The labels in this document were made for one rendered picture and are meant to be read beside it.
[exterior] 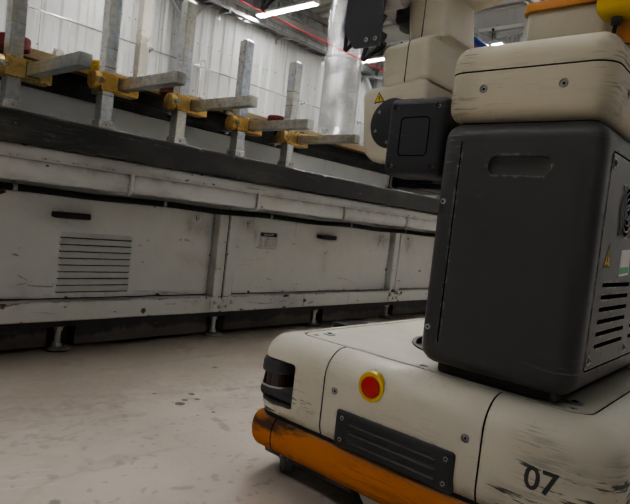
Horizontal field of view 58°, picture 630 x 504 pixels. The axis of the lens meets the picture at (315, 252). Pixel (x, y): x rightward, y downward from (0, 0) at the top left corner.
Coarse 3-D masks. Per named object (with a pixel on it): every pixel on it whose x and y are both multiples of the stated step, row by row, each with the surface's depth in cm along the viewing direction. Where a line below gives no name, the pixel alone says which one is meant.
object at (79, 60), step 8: (56, 56) 131; (64, 56) 129; (72, 56) 126; (80, 56) 124; (88, 56) 125; (32, 64) 140; (40, 64) 137; (48, 64) 134; (56, 64) 131; (64, 64) 128; (72, 64) 126; (80, 64) 124; (88, 64) 126; (32, 72) 140; (40, 72) 137; (48, 72) 136; (56, 72) 135; (64, 72) 134
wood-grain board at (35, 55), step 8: (32, 48) 159; (24, 56) 158; (32, 56) 159; (40, 56) 161; (48, 56) 162; (72, 72) 172; (80, 72) 170; (160, 96) 194; (192, 96) 200; (216, 112) 213; (248, 112) 221; (264, 120) 227; (328, 144) 265; (336, 144) 263; (344, 144) 267; (352, 144) 271; (360, 152) 281
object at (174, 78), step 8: (168, 72) 145; (176, 72) 143; (120, 80) 160; (128, 80) 158; (136, 80) 155; (144, 80) 152; (152, 80) 150; (160, 80) 147; (168, 80) 145; (176, 80) 143; (184, 80) 144; (120, 88) 160; (128, 88) 157; (136, 88) 156; (144, 88) 155; (152, 88) 153
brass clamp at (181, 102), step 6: (168, 96) 176; (174, 96) 175; (180, 96) 176; (186, 96) 178; (168, 102) 176; (174, 102) 175; (180, 102) 177; (186, 102) 178; (168, 108) 176; (174, 108) 177; (180, 108) 177; (186, 108) 178; (192, 114) 182; (198, 114) 182; (204, 114) 184
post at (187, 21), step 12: (192, 12) 177; (180, 24) 178; (192, 24) 177; (180, 36) 177; (192, 36) 178; (180, 48) 177; (192, 48) 178; (180, 60) 177; (180, 120) 178; (180, 132) 179
